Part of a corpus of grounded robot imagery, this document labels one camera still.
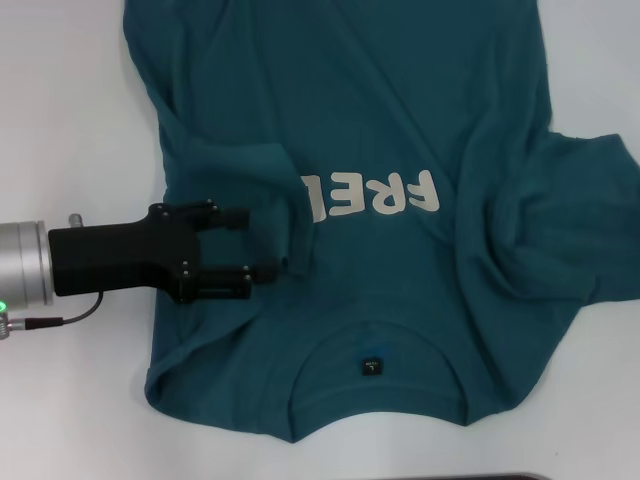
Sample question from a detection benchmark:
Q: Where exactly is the left arm black plug cable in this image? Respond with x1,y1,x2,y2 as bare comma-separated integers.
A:
0,292,105,342

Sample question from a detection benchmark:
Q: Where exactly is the teal blue printed t-shirt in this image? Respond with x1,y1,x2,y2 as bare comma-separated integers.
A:
122,0,640,445

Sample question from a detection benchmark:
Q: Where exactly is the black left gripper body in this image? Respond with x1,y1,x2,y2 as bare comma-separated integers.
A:
47,202,205,305

